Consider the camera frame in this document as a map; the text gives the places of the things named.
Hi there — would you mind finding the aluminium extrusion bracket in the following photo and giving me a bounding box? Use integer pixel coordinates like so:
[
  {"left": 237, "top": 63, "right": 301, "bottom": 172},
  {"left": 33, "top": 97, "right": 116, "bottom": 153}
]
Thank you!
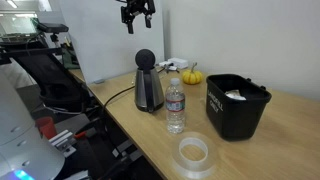
[{"left": 49, "top": 129, "right": 78, "bottom": 158}]

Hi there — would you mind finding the orange tool handle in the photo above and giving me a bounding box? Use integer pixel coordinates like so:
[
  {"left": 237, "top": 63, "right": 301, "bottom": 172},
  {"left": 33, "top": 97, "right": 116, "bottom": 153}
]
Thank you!
[{"left": 73, "top": 130, "right": 88, "bottom": 140}]

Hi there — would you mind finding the black office chair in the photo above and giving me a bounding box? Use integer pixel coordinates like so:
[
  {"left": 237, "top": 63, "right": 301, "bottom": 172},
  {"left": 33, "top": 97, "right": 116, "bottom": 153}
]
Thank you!
[{"left": 8, "top": 48, "right": 93, "bottom": 113}]

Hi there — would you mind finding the clear tape roll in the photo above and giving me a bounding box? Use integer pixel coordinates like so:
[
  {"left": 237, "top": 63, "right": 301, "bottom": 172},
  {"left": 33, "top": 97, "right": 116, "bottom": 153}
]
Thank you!
[{"left": 171, "top": 131, "right": 219, "bottom": 180}]

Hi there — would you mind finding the white divider board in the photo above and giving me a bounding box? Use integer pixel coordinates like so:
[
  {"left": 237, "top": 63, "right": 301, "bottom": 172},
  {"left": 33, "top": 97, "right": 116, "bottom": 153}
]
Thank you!
[{"left": 58, "top": 0, "right": 166, "bottom": 85}]

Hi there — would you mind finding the dark green object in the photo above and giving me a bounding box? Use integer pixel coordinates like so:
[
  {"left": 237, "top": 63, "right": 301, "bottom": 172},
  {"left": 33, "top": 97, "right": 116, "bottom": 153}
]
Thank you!
[{"left": 61, "top": 44, "right": 80, "bottom": 70}]

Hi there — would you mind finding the steel electric kettle black lid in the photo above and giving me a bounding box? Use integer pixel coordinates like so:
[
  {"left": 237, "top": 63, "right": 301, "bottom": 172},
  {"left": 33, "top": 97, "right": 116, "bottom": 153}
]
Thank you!
[{"left": 133, "top": 48, "right": 165, "bottom": 114}]

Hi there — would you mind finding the black power cable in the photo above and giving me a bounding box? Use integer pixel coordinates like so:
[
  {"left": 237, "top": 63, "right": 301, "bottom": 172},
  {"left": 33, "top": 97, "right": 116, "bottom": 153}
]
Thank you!
[{"left": 99, "top": 66, "right": 167, "bottom": 116}]

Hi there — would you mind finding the crumpled white paper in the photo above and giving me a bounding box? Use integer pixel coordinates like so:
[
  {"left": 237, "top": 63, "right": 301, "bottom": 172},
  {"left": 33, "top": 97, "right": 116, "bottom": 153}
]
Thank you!
[{"left": 224, "top": 89, "right": 247, "bottom": 101}]

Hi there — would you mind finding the small yellow pumpkin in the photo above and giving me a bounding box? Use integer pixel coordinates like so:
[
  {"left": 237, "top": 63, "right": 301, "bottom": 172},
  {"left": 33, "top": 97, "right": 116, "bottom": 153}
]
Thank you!
[{"left": 181, "top": 62, "right": 204, "bottom": 86}]

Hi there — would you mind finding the clear plastic water bottle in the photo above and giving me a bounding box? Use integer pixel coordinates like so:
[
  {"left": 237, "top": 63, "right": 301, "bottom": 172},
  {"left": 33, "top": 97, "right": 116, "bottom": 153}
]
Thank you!
[{"left": 165, "top": 77, "right": 186, "bottom": 135}]

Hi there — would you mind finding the black landfill bin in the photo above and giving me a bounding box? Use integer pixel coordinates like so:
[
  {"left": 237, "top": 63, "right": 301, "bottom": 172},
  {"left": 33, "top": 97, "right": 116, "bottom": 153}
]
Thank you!
[{"left": 205, "top": 73, "right": 273, "bottom": 142}]

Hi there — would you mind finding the red cup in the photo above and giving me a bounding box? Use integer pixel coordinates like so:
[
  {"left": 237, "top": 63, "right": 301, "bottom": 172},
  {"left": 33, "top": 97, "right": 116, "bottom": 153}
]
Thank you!
[{"left": 35, "top": 116, "right": 58, "bottom": 140}]

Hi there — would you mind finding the black camera on stand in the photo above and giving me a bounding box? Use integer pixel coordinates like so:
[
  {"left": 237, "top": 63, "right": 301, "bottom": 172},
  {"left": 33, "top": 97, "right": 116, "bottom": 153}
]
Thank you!
[{"left": 37, "top": 22, "right": 70, "bottom": 48}]

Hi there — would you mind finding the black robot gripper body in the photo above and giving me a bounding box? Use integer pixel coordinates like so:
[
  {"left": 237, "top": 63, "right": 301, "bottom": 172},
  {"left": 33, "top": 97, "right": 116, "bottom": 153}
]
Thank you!
[{"left": 115, "top": 0, "right": 157, "bottom": 25}]

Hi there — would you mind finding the small grey plug adapter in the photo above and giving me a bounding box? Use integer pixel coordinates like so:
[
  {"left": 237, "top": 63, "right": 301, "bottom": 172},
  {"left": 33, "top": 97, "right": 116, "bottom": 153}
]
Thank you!
[{"left": 164, "top": 64, "right": 179, "bottom": 73}]

